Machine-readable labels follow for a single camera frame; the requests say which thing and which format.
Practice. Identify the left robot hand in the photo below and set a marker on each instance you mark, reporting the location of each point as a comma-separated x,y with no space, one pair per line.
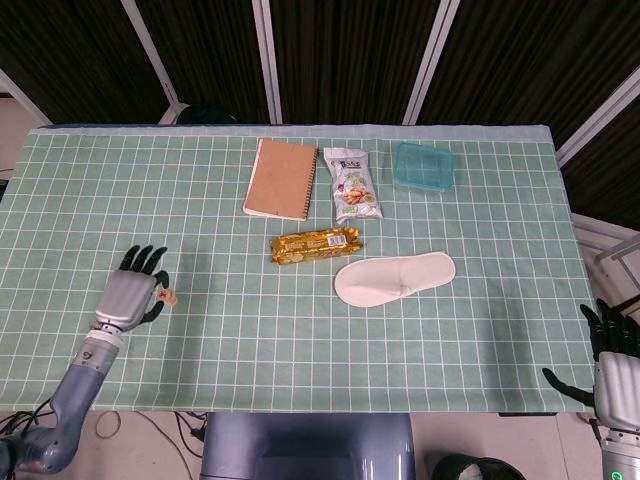
125,300

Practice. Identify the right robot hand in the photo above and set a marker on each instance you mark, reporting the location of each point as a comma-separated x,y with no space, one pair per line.
620,385

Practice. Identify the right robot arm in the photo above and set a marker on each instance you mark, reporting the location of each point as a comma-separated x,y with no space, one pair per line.
622,457

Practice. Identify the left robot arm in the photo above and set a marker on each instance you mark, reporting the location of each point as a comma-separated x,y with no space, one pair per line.
75,395

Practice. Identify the green grid cutting mat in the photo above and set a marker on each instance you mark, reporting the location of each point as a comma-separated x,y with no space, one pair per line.
320,350

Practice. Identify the black waste bin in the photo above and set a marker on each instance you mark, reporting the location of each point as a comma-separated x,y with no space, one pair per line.
475,467

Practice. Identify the brown spiral notebook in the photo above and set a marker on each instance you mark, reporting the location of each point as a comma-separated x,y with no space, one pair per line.
280,180

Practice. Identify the gold biscuit package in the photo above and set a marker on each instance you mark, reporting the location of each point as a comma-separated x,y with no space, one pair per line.
315,245

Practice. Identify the black chair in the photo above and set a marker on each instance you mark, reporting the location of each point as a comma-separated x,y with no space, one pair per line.
207,114

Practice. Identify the blue-grey robot torso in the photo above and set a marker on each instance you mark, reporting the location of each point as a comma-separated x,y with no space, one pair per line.
305,445

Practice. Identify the white disposable slipper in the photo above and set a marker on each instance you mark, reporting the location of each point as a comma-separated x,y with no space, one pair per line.
390,280

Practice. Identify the white snack bag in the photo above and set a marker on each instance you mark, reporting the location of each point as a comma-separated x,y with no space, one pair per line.
355,195

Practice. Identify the clear container teal lid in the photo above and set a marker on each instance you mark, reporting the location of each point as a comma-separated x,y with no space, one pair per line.
422,167

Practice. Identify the white metal frame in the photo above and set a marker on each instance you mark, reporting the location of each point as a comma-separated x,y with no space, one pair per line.
610,240

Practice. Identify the white partition post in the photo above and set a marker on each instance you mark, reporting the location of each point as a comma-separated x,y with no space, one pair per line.
430,60
20,95
150,55
267,60
600,115

